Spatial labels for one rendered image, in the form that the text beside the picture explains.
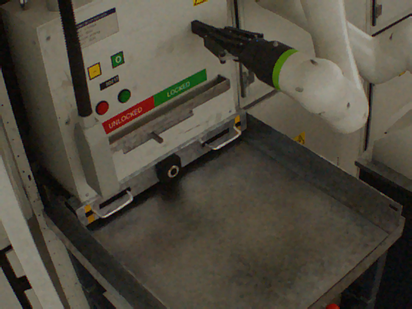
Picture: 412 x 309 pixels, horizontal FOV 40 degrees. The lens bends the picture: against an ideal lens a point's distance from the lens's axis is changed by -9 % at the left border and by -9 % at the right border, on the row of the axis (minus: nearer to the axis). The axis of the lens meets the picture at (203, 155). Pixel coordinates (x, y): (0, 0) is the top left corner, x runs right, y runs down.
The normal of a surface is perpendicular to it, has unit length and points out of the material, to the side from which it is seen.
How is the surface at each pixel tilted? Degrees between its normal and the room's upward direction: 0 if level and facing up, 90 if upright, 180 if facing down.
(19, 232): 90
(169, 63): 90
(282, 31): 90
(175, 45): 90
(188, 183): 0
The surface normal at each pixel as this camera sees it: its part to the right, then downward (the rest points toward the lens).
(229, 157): -0.09, -0.77
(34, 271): 0.42, 0.55
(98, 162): 0.65, 0.44
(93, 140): 0.52, 0.00
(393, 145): -0.74, 0.47
